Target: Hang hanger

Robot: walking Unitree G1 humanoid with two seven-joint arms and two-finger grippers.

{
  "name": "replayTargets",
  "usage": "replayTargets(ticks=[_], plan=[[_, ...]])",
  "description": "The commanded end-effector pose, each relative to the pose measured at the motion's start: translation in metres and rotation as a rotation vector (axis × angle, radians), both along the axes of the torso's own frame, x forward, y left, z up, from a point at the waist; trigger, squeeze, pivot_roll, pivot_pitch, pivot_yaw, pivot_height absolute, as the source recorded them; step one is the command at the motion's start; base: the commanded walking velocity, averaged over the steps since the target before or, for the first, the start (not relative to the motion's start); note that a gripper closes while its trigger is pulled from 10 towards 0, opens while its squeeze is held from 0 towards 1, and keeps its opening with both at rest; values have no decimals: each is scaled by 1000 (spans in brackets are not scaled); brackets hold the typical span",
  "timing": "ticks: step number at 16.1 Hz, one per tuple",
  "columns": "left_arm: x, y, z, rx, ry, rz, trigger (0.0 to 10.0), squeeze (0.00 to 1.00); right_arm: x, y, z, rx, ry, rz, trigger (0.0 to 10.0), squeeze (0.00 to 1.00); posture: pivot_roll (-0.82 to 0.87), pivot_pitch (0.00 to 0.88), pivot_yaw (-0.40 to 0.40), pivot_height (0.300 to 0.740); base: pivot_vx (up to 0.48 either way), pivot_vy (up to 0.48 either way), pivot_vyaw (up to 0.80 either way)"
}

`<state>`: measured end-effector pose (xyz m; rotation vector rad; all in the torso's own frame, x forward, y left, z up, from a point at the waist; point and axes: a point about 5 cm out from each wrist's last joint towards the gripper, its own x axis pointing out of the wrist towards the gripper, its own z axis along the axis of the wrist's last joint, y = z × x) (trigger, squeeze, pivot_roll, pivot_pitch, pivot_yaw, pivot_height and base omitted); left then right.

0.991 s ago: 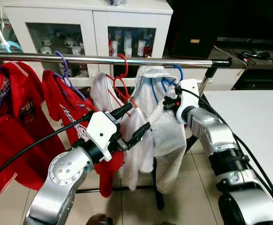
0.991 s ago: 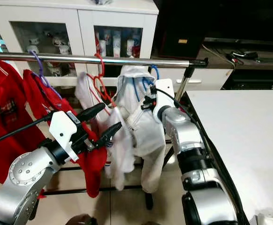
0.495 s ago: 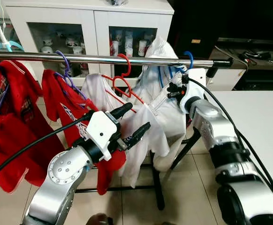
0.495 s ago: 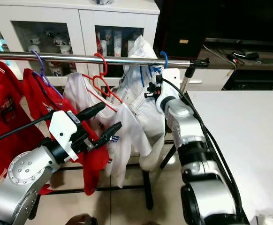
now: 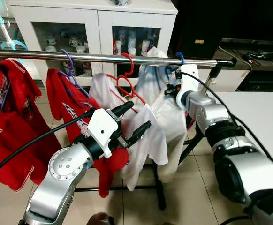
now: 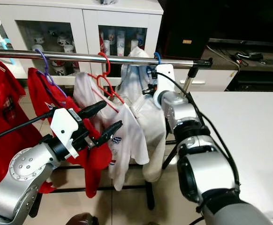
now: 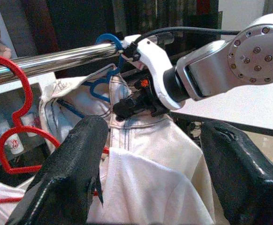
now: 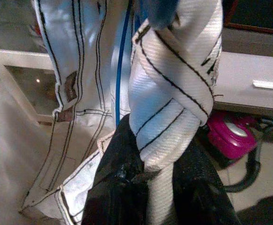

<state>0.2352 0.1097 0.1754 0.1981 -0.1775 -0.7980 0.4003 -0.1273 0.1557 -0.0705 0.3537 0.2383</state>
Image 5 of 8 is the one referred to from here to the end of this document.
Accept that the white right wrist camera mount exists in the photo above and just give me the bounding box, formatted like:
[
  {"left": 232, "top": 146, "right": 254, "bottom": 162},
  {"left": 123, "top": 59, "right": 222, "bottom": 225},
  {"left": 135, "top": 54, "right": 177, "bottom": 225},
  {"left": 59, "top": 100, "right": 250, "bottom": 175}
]
[{"left": 176, "top": 64, "right": 200, "bottom": 109}]

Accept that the purple hanger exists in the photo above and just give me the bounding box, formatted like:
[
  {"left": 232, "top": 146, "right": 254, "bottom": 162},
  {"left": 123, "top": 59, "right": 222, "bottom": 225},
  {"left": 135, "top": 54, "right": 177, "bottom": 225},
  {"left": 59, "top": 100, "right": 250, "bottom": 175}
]
[{"left": 59, "top": 49, "right": 90, "bottom": 99}]

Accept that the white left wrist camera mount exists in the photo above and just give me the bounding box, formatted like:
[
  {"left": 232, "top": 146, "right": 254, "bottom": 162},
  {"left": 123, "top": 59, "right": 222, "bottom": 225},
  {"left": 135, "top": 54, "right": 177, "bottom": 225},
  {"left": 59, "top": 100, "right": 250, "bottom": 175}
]
[{"left": 86, "top": 108, "right": 124, "bottom": 159}]

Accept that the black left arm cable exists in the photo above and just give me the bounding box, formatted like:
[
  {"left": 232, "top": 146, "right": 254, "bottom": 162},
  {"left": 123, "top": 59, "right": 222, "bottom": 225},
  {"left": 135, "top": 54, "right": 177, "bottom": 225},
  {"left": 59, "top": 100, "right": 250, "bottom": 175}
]
[{"left": 0, "top": 109, "right": 96, "bottom": 186}]

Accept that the red shirt white trim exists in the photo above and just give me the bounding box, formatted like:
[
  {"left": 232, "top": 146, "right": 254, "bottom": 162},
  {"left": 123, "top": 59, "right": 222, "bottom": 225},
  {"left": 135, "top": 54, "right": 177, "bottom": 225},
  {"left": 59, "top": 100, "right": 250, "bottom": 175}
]
[{"left": 0, "top": 59, "right": 62, "bottom": 192}]

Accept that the black cable plug bundle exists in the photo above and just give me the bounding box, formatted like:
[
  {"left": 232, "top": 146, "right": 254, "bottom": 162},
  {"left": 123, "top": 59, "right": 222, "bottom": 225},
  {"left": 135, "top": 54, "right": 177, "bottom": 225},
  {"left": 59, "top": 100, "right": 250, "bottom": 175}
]
[{"left": 242, "top": 51, "right": 273, "bottom": 64}]

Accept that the plain white shirt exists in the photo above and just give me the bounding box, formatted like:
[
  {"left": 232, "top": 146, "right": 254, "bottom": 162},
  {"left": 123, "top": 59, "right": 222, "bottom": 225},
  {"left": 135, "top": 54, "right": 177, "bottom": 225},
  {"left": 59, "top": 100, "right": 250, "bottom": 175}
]
[{"left": 89, "top": 73, "right": 169, "bottom": 192}]

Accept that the white glass door cabinet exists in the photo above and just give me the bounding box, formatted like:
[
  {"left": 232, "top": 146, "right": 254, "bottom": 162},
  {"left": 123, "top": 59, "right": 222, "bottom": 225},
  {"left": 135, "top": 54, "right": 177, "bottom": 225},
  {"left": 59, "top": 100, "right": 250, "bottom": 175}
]
[{"left": 8, "top": 0, "right": 179, "bottom": 92}]

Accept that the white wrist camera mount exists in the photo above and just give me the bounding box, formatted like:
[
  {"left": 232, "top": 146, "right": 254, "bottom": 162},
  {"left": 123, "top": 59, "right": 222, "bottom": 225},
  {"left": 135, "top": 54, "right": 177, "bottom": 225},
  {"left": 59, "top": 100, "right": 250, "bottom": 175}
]
[
  {"left": 176, "top": 64, "right": 200, "bottom": 109},
  {"left": 86, "top": 108, "right": 124, "bottom": 159}
]

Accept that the red wire hanger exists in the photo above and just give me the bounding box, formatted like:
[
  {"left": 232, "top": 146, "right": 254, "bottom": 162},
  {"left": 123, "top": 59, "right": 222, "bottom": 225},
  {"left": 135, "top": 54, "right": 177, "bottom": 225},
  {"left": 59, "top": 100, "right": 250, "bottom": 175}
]
[{"left": 106, "top": 52, "right": 146, "bottom": 113}]

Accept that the blue hanger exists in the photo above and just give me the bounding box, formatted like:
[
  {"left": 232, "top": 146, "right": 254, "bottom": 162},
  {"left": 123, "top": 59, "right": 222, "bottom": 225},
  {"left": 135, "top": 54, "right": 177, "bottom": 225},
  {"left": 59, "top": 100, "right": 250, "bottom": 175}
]
[{"left": 164, "top": 52, "right": 186, "bottom": 85}]

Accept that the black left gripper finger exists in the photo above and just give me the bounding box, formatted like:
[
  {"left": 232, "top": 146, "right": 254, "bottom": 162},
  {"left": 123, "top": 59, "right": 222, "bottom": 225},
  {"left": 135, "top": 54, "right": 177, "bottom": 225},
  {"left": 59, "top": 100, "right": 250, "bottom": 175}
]
[
  {"left": 109, "top": 100, "right": 135, "bottom": 118},
  {"left": 126, "top": 120, "right": 152, "bottom": 147}
]

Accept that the black speaker cabinet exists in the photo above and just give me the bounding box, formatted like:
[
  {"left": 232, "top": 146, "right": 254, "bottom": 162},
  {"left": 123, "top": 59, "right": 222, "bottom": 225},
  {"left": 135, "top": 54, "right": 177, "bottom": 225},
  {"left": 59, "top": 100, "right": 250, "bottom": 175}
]
[{"left": 176, "top": 0, "right": 227, "bottom": 59}]

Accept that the black tv console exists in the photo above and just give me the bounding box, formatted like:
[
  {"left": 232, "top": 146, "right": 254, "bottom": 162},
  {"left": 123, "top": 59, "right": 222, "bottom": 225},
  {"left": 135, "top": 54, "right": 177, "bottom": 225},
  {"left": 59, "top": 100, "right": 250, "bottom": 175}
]
[{"left": 221, "top": 37, "right": 273, "bottom": 92}]

